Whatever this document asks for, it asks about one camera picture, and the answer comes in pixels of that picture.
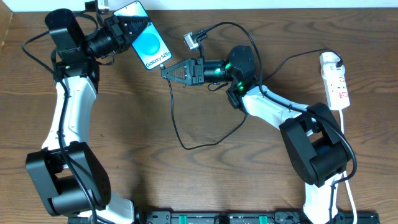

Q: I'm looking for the blue Galaxy smartphone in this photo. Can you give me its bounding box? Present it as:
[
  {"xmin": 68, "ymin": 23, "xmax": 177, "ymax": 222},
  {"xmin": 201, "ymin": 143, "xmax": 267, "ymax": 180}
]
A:
[{"xmin": 113, "ymin": 1, "xmax": 172, "ymax": 70}]

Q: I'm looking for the black USB charging cable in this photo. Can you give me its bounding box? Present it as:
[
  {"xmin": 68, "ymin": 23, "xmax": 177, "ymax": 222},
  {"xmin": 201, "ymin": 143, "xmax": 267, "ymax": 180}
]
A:
[{"xmin": 159, "ymin": 48, "xmax": 344, "ymax": 151}]

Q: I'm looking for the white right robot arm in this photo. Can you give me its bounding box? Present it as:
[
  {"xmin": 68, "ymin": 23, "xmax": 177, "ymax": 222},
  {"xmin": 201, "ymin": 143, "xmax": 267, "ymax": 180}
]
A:
[{"xmin": 161, "ymin": 45, "xmax": 358, "ymax": 223}]

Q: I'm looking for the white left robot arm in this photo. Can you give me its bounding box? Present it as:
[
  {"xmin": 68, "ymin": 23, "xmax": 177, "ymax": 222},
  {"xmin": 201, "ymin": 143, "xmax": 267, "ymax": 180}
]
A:
[{"xmin": 25, "ymin": 9, "xmax": 150, "ymax": 223}]

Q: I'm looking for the white USB charger plug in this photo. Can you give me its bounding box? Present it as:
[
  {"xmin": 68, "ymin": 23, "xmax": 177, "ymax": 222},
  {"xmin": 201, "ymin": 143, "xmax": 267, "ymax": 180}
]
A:
[{"xmin": 320, "ymin": 52, "xmax": 346, "ymax": 80}]

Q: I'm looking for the white power strip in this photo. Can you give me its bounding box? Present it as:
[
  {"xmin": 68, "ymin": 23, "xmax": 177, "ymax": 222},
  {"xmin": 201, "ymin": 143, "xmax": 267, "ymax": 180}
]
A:
[{"xmin": 324, "ymin": 75, "xmax": 350, "ymax": 111}]

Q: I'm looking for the white power strip cord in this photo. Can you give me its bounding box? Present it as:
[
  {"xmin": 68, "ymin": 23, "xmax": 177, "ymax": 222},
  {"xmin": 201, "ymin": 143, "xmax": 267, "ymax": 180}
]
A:
[{"xmin": 338, "ymin": 108, "xmax": 358, "ymax": 224}]

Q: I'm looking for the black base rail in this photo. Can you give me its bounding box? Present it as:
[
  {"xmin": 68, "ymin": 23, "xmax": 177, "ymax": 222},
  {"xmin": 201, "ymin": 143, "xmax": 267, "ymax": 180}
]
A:
[{"xmin": 67, "ymin": 211, "xmax": 381, "ymax": 224}]

